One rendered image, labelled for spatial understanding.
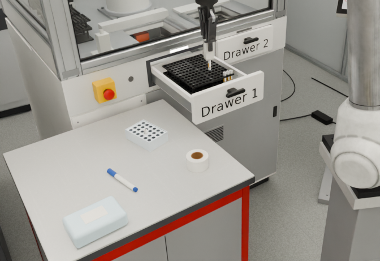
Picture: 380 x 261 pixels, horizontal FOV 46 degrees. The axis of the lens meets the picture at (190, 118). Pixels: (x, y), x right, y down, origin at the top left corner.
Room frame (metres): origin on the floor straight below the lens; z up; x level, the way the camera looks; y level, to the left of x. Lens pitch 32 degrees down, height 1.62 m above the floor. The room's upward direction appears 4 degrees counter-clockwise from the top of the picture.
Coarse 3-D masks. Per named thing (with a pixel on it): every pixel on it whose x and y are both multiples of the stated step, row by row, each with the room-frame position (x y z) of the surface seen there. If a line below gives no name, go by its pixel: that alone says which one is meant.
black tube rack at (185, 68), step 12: (180, 60) 1.58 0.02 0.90; (192, 60) 1.58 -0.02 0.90; (204, 60) 1.57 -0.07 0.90; (168, 72) 1.53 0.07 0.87; (180, 72) 1.47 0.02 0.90; (192, 72) 1.47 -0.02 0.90; (204, 72) 1.46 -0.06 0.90; (216, 72) 1.46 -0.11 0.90; (180, 84) 1.43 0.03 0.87; (192, 84) 1.37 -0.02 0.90; (216, 84) 1.42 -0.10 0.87
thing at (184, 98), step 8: (184, 56) 1.63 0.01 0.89; (160, 64) 1.58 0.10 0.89; (224, 64) 1.53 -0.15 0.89; (152, 72) 1.54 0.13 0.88; (160, 72) 1.50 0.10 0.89; (240, 72) 1.45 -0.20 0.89; (152, 80) 1.54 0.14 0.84; (160, 80) 1.48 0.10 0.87; (168, 80) 1.43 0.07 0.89; (168, 88) 1.43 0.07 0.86; (176, 88) 1.37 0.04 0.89; (176, 96) 1.37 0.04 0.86; (184, 96) 1.33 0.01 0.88; (184, 104) 1.33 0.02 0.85
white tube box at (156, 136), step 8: (144, 120) 1.32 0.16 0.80; (128, 128) 1.28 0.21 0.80; (136, 128) 1.28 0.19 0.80; (144, 128) 1.28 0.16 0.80; (152, 128) 1.27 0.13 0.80; (160, 128) 1.27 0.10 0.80; (128, 136) 1.26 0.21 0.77; (136, 136) 1.23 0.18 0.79; (144, 136) 1.22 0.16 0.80; (152, 136) 1.22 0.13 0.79; (160, 136) 1.22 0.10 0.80; (144, 144) 1.20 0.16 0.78; (152, 144) 1.19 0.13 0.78; (160, 144) 1.22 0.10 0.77
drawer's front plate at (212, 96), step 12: (228, 84) 1.31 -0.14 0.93; (240, 84) 1.33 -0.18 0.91; (252, 84) 1.36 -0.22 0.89; (192, 96) 1.25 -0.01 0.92; (204, 96) 1.26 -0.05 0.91; (216, 96) 1.28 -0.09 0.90; (240, 96) 1.33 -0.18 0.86; (252, 96) 1.36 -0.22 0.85; (192, 108) 1.25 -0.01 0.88; (204, 108) 1.26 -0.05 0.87; (216, 108) 1.28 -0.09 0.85; (228, 108) 1.31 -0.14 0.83; (192, 120) 1.25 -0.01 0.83; (204, 120) 1.26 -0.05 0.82
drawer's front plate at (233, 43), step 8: (248, 32) 1.75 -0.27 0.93; (256, 32) 1.77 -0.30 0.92; (264, 32) 1.79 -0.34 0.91; (272, 32) 1.81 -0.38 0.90; (224, 40) 1.69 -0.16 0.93; (232, 40) 1.71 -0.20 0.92; (240, 40) 1.73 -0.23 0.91; (272, 40) 1.81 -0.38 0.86; (216, 48) 1.68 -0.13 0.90; (224, 48) 1.69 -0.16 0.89; (232, 48) 1.71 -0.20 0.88; (240, 48) 1.73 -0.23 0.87; (256, 48) 1.77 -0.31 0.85; (264, 48) 1.79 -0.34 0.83; (272, 48) 1.81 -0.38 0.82; (216, 56) 1.68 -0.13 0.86; (240, 56) 1.73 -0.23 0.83; (248, 56) 1.75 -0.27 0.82
